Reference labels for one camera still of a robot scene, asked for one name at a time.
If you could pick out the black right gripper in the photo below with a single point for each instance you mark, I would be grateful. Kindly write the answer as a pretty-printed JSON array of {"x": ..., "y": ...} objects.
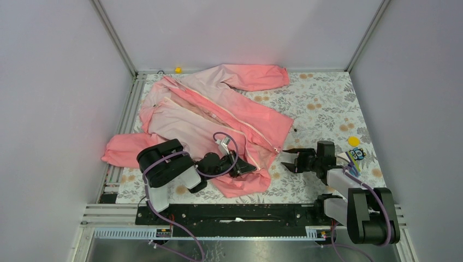
[{"x": 297, "y": 167}]

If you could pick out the yellow round disc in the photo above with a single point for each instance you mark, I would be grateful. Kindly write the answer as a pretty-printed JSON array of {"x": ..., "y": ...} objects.
[{"x": 354, "y": 141}]

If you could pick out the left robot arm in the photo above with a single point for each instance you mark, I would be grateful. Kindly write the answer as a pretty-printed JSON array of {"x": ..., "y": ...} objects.
[{"x": 168, "y": 161}]

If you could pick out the cartoon sticker toy block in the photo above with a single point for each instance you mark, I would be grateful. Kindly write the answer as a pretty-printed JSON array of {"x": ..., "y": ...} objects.
[{"x": 353, "y": 157}]

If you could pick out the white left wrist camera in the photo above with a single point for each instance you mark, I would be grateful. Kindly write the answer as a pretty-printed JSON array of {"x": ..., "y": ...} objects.
[{"x": 223, "y": 145}]

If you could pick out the floral patterned table mat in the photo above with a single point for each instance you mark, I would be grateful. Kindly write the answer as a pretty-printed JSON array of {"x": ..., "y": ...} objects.
[{"x": 323, "y": 106}]

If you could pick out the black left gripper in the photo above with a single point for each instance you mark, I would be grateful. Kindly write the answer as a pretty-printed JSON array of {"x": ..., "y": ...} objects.
[{"x": 242, "y": 168}]

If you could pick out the pink zip-up jacket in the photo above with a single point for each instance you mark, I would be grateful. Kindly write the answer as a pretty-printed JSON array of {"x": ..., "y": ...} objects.
[{"x": 199, "y": 106}]

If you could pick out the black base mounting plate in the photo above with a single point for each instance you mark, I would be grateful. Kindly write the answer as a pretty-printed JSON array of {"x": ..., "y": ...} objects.
[{"x": 249, "y": 216}]

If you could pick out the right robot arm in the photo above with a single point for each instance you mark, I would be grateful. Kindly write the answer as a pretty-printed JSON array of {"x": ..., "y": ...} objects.
[{"x": 368, "y": 213}]

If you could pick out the grey slotted cable duct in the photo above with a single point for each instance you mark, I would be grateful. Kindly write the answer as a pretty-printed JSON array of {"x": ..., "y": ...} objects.
[{"x": 285, "y": 233}]

